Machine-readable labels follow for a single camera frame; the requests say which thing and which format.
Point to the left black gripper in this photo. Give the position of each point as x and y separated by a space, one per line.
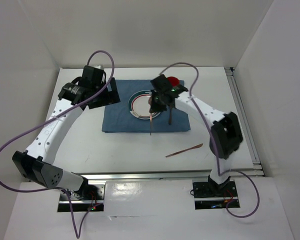
111 97

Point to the copper fork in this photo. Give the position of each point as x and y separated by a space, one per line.
150 120

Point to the aluminium rail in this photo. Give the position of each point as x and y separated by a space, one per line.
229 71
169 175

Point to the red mug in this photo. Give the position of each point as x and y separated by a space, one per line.
173 80

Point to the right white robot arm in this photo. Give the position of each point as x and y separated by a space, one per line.
225 135

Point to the copper spoon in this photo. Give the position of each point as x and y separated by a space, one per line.
170 115

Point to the aluminium rail front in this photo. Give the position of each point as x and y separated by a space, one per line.
169 175

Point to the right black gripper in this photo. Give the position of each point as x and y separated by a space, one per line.
154 107

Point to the white plate green red rim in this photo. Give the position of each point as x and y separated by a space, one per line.
139 107

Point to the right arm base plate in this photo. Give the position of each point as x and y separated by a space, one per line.
207 198

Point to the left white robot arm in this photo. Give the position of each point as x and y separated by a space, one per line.
36 162

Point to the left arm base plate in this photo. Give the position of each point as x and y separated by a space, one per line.
94 200

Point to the aluminium rail right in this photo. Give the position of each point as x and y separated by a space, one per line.
229 71

